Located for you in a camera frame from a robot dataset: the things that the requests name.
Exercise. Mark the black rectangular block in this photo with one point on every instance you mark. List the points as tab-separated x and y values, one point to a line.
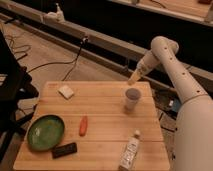
64	150

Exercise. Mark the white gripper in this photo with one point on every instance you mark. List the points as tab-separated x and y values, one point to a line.
147	63

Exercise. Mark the blue box on floor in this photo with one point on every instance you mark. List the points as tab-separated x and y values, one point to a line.
174	105

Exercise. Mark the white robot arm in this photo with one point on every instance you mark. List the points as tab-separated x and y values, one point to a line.
193	139

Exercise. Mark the orange carrot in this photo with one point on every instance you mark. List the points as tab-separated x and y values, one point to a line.
83	126

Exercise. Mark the black chair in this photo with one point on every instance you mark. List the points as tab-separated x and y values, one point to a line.
16	86

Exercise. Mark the white object on rail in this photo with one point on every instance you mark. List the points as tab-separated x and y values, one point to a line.
58	15

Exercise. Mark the long wooden rail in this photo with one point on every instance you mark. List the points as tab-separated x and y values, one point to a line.
123	30

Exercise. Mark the green plate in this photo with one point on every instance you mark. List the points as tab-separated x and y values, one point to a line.
45	133

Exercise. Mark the white sponge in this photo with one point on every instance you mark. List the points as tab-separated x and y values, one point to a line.
66	92

